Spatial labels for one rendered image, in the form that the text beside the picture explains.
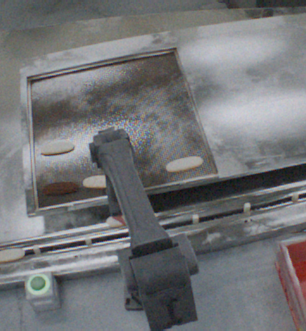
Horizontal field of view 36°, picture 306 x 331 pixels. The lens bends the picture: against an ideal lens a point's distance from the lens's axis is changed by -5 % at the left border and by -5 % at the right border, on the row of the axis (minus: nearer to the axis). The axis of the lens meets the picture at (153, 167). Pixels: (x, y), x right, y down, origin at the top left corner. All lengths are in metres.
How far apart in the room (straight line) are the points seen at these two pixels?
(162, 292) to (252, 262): 0.57
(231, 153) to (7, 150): 0.72
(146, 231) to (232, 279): 0.51
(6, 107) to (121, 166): 0.96
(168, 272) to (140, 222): 0.11
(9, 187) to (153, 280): 0.88
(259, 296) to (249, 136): 0.47
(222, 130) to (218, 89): 0.16
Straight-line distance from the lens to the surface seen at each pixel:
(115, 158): 0.93
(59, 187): 1.34
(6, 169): 1.57
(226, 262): 1.25
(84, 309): 1.22
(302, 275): 1.25
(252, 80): 1.55
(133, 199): 0.82
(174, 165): 1.33
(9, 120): 1.74
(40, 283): 1.18
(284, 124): 1.46
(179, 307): 0.74
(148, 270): 0.70
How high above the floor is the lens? 1.89
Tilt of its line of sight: 48 degrees down
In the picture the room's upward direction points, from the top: 7 degrees counter-clockwise
